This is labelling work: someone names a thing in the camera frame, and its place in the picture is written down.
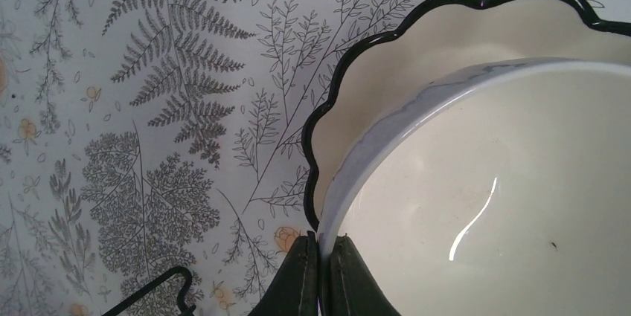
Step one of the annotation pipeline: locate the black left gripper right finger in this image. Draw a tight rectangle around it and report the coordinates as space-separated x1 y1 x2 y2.
329 236 399 316

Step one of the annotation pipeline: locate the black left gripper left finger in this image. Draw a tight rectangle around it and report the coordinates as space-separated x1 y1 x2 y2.
249 231 319 316

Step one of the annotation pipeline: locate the white ribbed bowl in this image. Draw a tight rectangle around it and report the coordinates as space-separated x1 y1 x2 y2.
318 59 630 315

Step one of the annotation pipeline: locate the white scalloped bowl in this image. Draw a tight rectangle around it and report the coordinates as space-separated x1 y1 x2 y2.
302 0 630 228

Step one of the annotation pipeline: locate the floral table mat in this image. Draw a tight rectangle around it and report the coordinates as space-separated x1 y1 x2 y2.
1 0 630 315

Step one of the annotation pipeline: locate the black wire dish rack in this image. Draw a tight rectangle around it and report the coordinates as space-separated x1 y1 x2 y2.
103 266 197 315

